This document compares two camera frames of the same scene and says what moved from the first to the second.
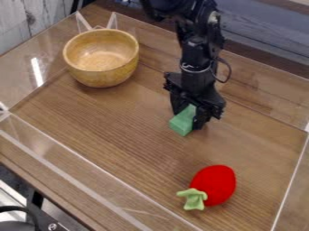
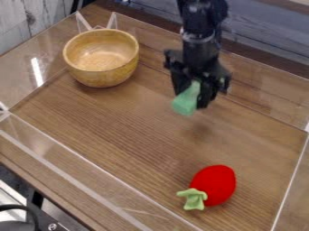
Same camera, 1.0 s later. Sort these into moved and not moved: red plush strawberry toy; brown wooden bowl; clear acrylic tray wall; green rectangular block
Moved: green rectangular block
Not moved: clear acrylic tray wall; brown wooden bowl; red plush strawberry toy
